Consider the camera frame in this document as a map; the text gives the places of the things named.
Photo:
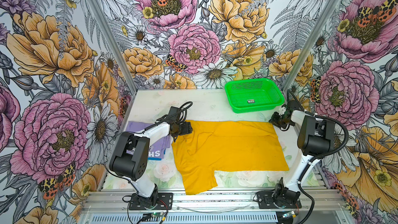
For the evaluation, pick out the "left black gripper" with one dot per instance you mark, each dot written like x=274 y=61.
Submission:
x=187 y=129

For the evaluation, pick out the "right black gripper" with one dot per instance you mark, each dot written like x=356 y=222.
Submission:
x=274 y=122

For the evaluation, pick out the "yellow t shirt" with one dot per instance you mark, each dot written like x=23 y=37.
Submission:
x=228 y=146

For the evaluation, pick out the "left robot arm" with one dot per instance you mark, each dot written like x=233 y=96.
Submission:
x=130 y=155

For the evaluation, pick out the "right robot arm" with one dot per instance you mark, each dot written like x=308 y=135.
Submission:
x=314 y=141

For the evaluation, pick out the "folded purple t shirt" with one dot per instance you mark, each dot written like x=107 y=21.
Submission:
x=158 y=149

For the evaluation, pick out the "green plastic basket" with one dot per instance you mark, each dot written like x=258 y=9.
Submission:
x=264 y=91

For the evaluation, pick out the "green circuit board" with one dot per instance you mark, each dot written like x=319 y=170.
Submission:
x=290 y=214
x=155 y=215

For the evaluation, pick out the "right green circuit board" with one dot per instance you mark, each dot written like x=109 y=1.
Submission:
x=290 y=214

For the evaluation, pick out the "right aluminium corner post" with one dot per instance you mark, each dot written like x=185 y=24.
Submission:
x=315 y=32

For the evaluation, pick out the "aluminium corner post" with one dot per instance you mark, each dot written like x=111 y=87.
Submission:
x=99 y=15
x=315 y=32

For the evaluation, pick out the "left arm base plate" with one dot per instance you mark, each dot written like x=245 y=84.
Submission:
x=159 y=201

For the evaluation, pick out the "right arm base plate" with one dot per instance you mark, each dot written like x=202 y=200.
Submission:
x=270 y=200

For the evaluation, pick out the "aluminium front rail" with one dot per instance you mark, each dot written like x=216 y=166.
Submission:
x=110 y=201

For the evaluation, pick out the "left aluminium corner post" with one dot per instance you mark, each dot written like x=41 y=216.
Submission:
x=99 y=15

